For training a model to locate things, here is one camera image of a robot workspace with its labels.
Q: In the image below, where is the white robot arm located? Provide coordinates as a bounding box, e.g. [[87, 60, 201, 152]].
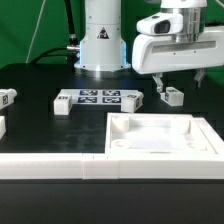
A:
[[75, 0, 224, 92]]

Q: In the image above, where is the white L-shaped obstacle fence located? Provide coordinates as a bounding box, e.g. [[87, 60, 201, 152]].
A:
[[0, 118, 224, 179]]

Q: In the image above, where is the white fiducial tag sheet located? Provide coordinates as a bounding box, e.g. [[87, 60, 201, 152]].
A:
[[59, 89, 137, 105]]

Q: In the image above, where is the white thin cable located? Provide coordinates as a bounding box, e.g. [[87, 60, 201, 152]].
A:
[[25, 0, 48, 64]]

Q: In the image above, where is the black cable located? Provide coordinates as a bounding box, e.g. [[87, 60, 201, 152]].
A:
[[30, 0, 80, 65]]

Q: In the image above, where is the white square tabletop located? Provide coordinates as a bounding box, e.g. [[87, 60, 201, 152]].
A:
[[105, 113, 217, 155]]

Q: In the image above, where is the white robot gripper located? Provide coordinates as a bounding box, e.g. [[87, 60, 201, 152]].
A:
[[132, 12, 224, 93]]

